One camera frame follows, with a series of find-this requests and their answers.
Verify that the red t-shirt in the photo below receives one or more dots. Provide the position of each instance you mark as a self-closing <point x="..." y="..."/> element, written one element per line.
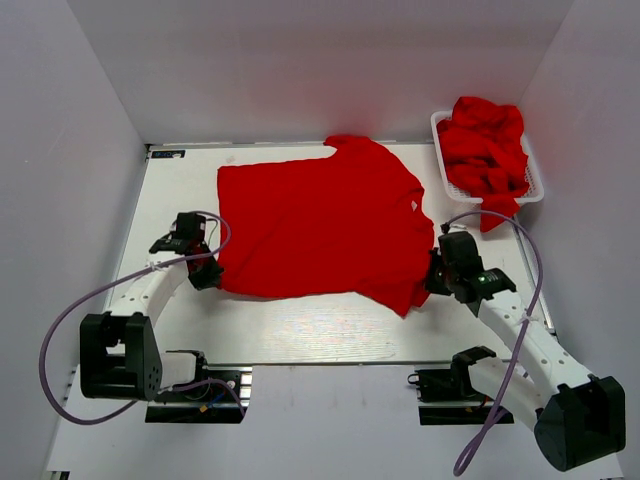
<point x="349" y="222"/>

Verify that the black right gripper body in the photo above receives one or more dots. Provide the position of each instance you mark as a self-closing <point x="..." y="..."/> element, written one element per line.
<point x="439" y="276"/>

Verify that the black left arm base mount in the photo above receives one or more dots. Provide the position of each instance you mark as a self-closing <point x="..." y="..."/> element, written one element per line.
<point x="211" y="403"/>

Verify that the small blue table label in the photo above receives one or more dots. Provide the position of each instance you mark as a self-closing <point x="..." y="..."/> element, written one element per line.
<point x="167" y="154"/>

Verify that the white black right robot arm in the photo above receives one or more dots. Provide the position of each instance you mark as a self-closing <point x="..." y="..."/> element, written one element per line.
<point x="576" y="417"/>

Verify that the pile of red t-shirts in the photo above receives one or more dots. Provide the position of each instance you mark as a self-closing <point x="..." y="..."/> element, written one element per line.
<point x="482" y="154"/>

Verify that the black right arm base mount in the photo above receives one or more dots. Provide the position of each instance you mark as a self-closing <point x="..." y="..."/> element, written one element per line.
<point x="441" y="402"/>

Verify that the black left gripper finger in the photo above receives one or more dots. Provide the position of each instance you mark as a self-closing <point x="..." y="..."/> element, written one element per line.
<point x="204" y="273"/>
<point x="200" y="249"/>

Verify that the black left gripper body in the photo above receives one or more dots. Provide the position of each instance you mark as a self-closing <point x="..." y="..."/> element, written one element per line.
<point x="205" y="247"/>

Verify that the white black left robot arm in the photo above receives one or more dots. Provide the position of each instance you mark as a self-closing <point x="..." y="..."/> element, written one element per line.
<point x="119" y="355"/>

